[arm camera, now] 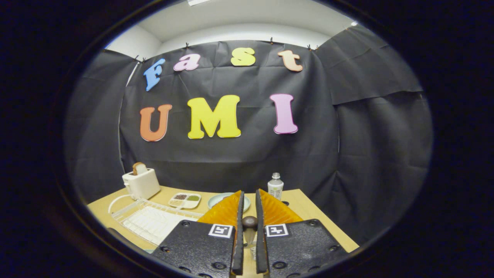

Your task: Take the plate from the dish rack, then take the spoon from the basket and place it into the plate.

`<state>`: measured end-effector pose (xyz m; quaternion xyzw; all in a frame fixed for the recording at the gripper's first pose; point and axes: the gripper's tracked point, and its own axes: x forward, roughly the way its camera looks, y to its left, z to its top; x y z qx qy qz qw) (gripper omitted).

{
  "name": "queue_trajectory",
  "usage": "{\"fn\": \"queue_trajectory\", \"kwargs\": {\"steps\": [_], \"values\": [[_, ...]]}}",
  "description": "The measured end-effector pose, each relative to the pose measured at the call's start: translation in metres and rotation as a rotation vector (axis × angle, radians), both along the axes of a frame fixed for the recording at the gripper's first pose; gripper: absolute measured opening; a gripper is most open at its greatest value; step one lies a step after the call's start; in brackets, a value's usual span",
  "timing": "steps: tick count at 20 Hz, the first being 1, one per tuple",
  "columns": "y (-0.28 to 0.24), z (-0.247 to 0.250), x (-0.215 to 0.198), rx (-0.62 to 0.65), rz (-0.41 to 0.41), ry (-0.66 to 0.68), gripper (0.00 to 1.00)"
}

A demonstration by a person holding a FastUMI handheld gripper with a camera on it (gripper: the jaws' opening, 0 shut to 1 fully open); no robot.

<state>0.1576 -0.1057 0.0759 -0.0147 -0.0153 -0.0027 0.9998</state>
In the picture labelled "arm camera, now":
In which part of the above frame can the green label plastic bottle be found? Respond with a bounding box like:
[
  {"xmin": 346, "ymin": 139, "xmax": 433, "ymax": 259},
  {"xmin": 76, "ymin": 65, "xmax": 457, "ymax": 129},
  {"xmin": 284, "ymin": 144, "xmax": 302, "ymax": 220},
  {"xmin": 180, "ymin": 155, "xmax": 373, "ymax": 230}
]
[{"xmin": 267, "ymin": 173, "xmax": 284, "ymax": 200}]

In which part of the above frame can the small pale green plate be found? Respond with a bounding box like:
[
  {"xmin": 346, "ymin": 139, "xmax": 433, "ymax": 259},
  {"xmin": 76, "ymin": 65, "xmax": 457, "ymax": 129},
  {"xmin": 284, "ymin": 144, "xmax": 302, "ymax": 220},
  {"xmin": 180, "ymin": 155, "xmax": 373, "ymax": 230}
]
[{"xmin": 208, "ymin": 192, "xmax": 251, "ymax": 213}]

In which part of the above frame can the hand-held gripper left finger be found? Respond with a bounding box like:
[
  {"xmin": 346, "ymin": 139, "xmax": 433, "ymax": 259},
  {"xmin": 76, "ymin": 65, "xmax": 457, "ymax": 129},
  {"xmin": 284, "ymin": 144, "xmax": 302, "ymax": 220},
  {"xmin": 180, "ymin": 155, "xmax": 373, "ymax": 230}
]
[{"xmin": 151, "ymin": 190, "xmax": 245, "ymax": 278}]

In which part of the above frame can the white drying mat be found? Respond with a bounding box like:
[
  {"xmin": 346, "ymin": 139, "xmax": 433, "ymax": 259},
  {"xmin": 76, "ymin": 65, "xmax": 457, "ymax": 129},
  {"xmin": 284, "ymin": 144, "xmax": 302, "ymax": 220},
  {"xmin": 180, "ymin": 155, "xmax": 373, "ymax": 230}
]
[{"xmin": 125, "ymin": 208, "xmax": 184, "ymax": 244}]

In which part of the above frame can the white divided condiment dish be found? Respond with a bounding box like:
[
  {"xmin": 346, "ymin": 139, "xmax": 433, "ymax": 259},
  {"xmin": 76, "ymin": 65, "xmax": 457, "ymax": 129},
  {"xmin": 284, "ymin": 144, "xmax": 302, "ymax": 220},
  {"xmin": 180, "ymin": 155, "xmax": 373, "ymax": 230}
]
[{"xmin": 168, "ymin": 192, "xmax": 202, "ymax": 209}]

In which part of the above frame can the clear glass basket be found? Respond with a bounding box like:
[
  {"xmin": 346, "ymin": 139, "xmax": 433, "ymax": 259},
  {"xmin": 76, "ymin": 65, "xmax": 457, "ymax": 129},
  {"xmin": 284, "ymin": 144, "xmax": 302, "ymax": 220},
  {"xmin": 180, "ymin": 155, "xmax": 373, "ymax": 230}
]
[{"xmin": 245, "ymin": 241, "xmax": 258, "ymax": 267}]

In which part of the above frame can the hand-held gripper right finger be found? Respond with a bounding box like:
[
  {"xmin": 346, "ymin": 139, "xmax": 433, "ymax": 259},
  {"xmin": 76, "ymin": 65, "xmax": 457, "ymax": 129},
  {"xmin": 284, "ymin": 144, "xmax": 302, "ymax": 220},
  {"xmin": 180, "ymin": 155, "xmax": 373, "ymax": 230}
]
[{"xmin": 255, "ymin": 188, "xmax": 351, "ymax": 278}]

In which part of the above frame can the white wire dish rack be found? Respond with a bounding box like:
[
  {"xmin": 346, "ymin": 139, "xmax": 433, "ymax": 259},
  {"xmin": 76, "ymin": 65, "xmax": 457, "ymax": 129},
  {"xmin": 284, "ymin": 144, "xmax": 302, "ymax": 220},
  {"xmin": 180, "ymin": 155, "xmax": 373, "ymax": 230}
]
[{"xmin": 108, "ymin": 194, "xmax": 205, "ymax": 247}]

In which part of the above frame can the white toaster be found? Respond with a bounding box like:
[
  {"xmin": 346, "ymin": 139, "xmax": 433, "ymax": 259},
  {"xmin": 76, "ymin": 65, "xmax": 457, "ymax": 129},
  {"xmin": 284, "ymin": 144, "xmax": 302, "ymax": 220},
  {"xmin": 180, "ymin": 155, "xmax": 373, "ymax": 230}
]
[{"xmin": 122, "ymin": 167, "xmax": 161, "ymax": 200}]

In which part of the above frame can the dark wooden spoon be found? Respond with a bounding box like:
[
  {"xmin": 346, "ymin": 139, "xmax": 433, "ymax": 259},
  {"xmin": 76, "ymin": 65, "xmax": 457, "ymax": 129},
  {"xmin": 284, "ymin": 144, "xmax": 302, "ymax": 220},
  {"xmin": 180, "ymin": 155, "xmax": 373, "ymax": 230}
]
[{"xmin": 242, "ymin": 215, "xmax": 258, "ymax": 247}]

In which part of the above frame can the black backdrop cloth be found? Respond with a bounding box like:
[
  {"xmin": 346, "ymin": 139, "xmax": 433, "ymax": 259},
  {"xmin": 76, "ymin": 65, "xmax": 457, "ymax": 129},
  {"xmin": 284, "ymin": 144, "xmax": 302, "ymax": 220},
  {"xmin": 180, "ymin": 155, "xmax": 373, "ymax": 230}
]
[{"xmin": 64, "ymin": 24, "xmax": 433, "ymax": 246}]

